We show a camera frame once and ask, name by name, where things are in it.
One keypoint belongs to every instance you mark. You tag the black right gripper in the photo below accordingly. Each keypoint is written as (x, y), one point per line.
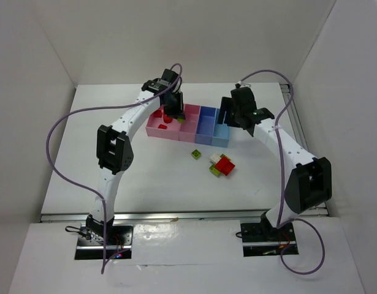
(232, 113)

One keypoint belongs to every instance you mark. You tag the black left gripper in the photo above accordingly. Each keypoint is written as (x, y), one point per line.
(173, 108)

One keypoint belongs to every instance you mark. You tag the green lego brick with studs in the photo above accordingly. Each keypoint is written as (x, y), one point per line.
(196, 154)

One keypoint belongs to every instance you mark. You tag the small red lego brick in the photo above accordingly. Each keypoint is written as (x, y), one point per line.
(158, 114)

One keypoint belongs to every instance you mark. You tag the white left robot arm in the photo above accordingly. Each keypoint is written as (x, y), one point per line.
(113, 147)

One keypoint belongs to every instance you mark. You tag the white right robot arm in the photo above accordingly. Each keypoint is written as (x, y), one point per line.
(306, 180)

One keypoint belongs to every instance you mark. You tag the dark blue container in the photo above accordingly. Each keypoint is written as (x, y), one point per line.
(206, 125)

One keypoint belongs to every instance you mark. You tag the light blue container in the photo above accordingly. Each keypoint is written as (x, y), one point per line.
(221, 133)

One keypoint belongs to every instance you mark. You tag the small pink container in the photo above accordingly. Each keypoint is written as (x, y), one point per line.
(188, 128)

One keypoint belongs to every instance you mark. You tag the white lego brick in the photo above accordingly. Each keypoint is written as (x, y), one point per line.
(215, 158)

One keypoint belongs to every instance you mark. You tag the large red lego brick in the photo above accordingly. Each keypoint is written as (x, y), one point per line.
(225, 166)

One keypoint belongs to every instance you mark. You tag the green lego plate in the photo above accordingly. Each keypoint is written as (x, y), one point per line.
(214, 171)

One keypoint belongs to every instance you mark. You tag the aluminium side rail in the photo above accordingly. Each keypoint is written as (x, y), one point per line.
(291, 123)

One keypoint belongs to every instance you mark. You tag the aluminium front rail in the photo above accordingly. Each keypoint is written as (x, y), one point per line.
(158, 216)

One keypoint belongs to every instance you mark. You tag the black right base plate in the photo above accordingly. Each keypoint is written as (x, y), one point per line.
(256, 243)

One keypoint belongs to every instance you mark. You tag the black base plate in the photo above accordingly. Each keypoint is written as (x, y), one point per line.
(119, 244)
(256, 243)

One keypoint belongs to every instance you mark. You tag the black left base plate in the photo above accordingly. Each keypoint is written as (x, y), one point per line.
(119, 244)

